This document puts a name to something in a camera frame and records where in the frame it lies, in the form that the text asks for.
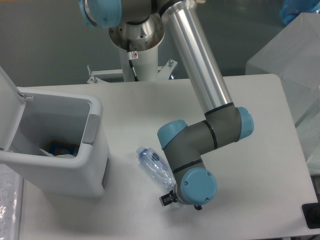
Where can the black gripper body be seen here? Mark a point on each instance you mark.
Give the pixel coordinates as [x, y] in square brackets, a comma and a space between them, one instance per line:
[173, 197]

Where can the clear plastic water bottle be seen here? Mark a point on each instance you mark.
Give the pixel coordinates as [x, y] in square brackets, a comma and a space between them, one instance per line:
[157, 167]

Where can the white paper wrapper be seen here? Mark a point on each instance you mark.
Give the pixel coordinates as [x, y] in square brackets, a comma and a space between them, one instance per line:
[57, 152]

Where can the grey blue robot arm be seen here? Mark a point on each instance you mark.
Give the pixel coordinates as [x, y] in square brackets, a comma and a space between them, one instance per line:
[224, 123]

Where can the white trash can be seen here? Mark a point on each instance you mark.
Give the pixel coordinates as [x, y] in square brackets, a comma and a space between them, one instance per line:
[31, 118]

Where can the black device at table edge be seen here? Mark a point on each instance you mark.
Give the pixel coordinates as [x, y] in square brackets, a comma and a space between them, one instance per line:
[311, 212]

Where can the blue orange snack packet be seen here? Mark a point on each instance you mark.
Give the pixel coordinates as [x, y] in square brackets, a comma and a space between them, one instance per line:
[73, 147]

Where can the paper sheet in plastic sleeve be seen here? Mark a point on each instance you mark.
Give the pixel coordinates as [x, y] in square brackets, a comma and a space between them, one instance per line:
[11, 194]

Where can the translucent plastic box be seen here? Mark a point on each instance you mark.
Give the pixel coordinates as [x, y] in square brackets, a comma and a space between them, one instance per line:
[294, 56]

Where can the blue plastic bag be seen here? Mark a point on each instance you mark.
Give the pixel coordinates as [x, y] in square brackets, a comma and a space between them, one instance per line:
[290, 9]

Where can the white pedestal base frame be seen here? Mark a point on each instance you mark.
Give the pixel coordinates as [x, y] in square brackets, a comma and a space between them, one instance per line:
[165, 72]

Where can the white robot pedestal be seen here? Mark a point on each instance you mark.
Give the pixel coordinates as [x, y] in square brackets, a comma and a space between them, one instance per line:
[138, 43]

